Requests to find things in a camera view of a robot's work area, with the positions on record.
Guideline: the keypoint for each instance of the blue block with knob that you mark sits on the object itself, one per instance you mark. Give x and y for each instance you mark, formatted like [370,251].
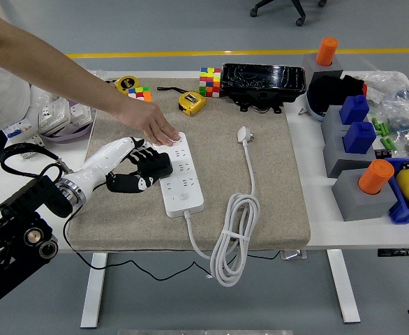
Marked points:
[359,137]
[354,110]

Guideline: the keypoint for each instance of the person's torso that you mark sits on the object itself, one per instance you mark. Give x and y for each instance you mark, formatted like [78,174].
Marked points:
[2,101]

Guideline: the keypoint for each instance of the clear bag of small parts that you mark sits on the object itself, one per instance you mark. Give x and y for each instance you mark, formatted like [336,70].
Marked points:
[389,85]

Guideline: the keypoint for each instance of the white circuit breaker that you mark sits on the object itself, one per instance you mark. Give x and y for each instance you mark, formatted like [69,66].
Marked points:
[16,130]

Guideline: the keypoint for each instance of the white wall socket box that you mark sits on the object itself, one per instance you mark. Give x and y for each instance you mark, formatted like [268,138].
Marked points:
[53,117]

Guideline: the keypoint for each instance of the clear bag of metal nuts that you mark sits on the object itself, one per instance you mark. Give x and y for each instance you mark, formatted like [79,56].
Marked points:
[44,97]

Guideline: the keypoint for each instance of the grey block with hole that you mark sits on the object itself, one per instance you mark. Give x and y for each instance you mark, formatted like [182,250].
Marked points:
[358,206]
[309,64]

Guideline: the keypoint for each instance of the grey base block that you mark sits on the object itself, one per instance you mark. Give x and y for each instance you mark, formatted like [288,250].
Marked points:
[333,153]
[332,120]

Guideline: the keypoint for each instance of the beige fabric mat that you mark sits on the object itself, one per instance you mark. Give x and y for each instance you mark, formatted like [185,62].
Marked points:
[277,209]

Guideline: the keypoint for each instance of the small black circuit board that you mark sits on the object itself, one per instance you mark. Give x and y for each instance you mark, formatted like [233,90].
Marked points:
[383,154]

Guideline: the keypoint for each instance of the yellow tape measure round label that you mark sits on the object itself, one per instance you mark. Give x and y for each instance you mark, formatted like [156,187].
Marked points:
[127,84]

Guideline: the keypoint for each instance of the silver metal bracket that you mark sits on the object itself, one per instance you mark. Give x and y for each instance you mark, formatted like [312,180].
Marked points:
[293,254]

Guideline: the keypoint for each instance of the black office chair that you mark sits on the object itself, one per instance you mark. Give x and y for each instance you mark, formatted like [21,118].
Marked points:
[297,8]

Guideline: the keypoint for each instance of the purple tape roll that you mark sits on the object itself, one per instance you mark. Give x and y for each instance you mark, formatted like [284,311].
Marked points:
[70,134]

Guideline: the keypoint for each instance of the blue plastic bin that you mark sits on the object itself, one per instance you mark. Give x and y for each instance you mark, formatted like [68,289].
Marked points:
[400,213]

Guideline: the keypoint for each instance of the white wall socket panel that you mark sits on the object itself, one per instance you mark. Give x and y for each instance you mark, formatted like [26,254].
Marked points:
[80,113]

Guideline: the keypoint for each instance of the small metal clip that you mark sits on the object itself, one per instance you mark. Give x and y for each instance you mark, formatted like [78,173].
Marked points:
[303,111]

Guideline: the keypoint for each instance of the green peg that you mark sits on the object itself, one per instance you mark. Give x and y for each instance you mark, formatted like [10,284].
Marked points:
[386,143]
[385,128]
[376,126]
[392,143]

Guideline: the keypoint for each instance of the white table leg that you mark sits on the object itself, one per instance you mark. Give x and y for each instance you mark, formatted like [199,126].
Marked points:
[344,289]
[94,293]

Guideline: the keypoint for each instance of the black cloth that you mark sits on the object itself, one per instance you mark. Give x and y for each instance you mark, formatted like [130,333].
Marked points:
[330,92]

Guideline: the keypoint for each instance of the person's forearm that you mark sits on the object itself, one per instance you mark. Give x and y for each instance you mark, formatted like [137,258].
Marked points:
[51,66]

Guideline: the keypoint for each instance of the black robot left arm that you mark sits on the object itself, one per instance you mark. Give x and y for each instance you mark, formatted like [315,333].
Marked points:
[12,244]

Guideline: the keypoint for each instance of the white blue bowl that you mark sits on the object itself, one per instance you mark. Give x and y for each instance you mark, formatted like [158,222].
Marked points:
[314,111]

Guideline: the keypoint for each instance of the black strip under table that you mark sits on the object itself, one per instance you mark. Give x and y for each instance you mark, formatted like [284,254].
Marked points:
[400,252]

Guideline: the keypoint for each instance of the clear bag of blue parts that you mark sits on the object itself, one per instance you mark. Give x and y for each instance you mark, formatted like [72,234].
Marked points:
[401,122]

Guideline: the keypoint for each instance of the person's hand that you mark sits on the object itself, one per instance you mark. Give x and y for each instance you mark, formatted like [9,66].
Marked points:
[152,122]

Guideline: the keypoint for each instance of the black device cracked screen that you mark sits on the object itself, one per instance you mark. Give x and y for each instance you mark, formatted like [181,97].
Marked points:
[260,78]

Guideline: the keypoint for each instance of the white-edged rubik's cube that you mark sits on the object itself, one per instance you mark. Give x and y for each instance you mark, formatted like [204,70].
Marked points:
[140,94]

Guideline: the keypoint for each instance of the orange cylinder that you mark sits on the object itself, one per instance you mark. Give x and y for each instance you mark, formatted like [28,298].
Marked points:
[326,52]
[375,178]

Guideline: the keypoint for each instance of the stickerless rubik's cube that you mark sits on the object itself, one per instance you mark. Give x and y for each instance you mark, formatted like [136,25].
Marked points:
[210,83]

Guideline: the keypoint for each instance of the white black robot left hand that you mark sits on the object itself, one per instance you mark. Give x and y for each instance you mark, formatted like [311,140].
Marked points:
[103,157]

